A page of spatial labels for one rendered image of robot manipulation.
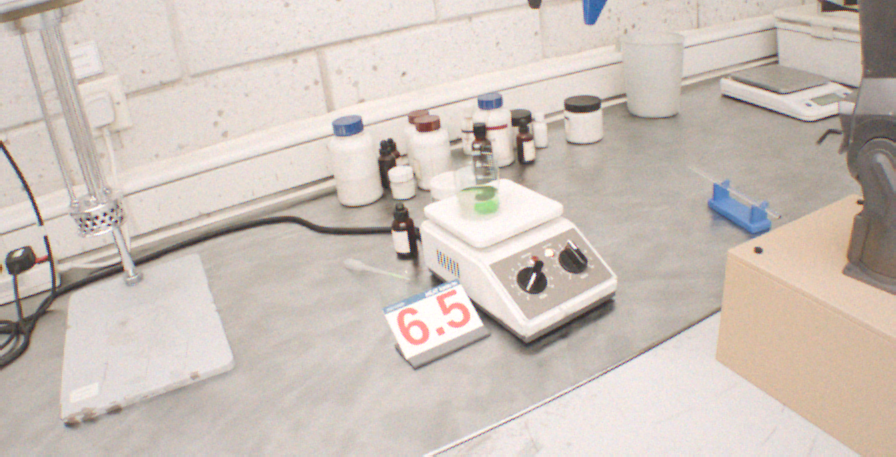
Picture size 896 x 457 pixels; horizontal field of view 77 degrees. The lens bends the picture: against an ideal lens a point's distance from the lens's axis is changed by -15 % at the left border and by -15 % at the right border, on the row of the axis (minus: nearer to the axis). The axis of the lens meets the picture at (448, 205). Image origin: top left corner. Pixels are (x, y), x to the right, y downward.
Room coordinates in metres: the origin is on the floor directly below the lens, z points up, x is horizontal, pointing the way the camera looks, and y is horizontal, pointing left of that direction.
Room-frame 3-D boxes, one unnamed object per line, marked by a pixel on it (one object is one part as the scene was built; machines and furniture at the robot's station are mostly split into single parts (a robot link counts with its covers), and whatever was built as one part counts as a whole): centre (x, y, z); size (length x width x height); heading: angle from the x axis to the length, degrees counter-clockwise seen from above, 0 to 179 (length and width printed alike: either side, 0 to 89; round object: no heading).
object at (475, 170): (0.66, -0.04, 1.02); 0.06 x 0.05 x 0.08; 55
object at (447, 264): (0.64, -0.06, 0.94); 0.22 x 0.13 x 0.08; 29
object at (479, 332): (0.55, 0.03, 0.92); 0.09 x 0.06 x 0.04; 117
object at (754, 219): (0.72, -0.38, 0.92); 0.10 x 0.03 x 0.04; 14
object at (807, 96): (1.18, -0.74, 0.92); 0.26 x 0.19 x 0.05; 19
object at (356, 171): (0.95, 0.13, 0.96); 0.07 x 0.07 x 0.13
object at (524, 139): (1.01, -0.14, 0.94); 0.03 x 0.03 x 0.07
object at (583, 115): (1.09, -0.26, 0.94); 0.07 x 0.07 x 0.07
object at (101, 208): (0.64, 0.40, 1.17); 0.07 x 0.07 x 0.25
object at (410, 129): (1.04, 0.03, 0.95); 0.06 x 0.06 x 0.10
